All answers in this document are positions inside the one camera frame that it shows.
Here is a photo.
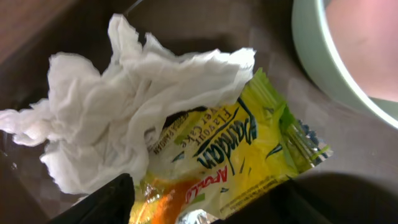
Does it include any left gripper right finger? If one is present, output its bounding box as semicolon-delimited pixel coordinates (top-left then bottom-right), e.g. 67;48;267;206
220;172;397;224

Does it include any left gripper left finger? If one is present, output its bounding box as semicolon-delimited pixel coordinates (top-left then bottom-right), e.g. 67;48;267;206
48;173;135;224

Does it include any white tissue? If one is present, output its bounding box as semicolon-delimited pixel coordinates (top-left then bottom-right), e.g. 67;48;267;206
1;14;255;194

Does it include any yellow green snack wrapper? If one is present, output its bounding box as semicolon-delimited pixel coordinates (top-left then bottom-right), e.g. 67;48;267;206
130;70;332;223

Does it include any light green saucer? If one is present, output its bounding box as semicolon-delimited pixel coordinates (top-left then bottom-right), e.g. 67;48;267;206
292;0;397;128

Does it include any pink cup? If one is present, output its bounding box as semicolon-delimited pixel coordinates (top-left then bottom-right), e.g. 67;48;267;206
325;0;397;101

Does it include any dark brown serving tray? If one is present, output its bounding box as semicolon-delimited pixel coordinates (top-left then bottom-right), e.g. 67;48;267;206
1;0;397;223

